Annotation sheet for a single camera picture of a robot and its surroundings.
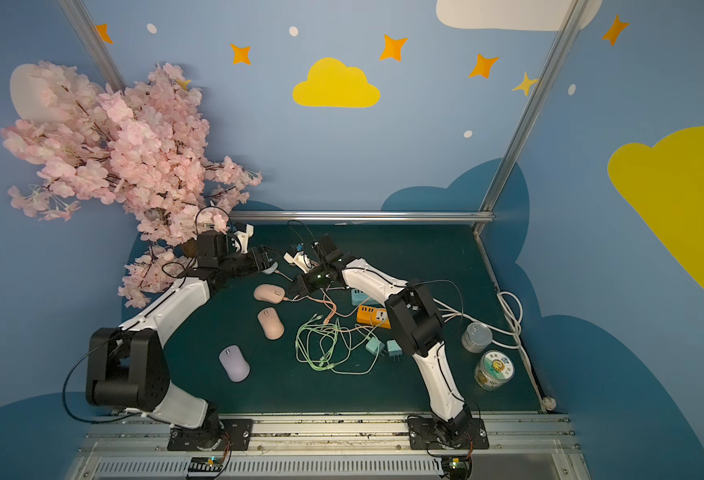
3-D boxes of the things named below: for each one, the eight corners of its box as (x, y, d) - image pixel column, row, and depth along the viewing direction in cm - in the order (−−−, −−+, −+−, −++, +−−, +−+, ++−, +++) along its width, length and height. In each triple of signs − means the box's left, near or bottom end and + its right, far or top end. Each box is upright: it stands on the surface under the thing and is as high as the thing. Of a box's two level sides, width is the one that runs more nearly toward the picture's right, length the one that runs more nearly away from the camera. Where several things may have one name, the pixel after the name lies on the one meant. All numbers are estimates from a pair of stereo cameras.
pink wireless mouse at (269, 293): (254, 303, 100) (252, 299, 98) (257, 288, 104) (255, 284, 102) (283, 303, 101) (282, 299, 98) (286, 288, 104) (284, 284, 102)
